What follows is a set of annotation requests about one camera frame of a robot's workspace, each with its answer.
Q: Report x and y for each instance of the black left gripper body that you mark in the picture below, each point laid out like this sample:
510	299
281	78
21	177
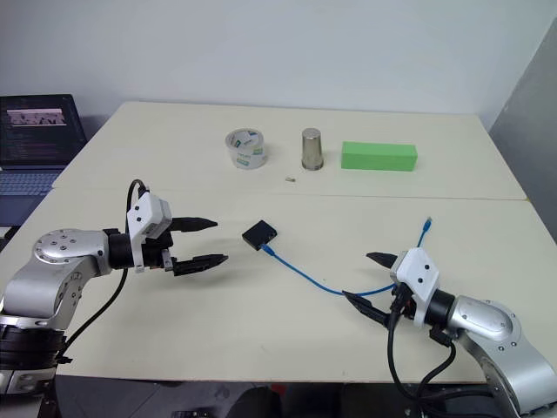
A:
155	255

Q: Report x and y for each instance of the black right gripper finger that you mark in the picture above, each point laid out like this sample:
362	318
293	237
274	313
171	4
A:
383	259
370	308

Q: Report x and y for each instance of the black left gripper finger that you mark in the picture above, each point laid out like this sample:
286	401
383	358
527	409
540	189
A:
200	263
196	224

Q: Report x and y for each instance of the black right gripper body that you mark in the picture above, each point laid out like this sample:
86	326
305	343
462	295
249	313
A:
402	301

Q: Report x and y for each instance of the dark rounded robot base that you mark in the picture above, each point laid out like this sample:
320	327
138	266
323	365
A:
243	398

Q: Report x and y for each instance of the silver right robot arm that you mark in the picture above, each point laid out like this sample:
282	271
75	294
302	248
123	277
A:
483	318

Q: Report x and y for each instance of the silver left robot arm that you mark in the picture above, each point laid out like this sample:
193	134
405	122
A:
56	250

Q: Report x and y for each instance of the small black box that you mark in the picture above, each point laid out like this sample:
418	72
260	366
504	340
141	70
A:
257	235

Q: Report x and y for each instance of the clear packing tape roll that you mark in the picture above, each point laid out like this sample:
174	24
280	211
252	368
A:
246	162

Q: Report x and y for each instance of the green rectangular block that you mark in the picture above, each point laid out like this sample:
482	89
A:
376	157

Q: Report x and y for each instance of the steel cup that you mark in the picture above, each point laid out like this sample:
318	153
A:
312	150

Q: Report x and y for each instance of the dark laptop computer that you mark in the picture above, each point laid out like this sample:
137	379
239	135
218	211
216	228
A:
35	143

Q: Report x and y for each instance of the grey partition panel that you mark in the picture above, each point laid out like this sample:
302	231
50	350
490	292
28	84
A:
528	139

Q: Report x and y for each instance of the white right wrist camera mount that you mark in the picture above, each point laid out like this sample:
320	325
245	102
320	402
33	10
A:
418	270

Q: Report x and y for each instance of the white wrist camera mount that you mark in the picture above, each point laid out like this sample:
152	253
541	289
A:
418	270
143	209

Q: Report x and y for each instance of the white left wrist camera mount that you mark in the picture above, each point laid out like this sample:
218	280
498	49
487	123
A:
143	209

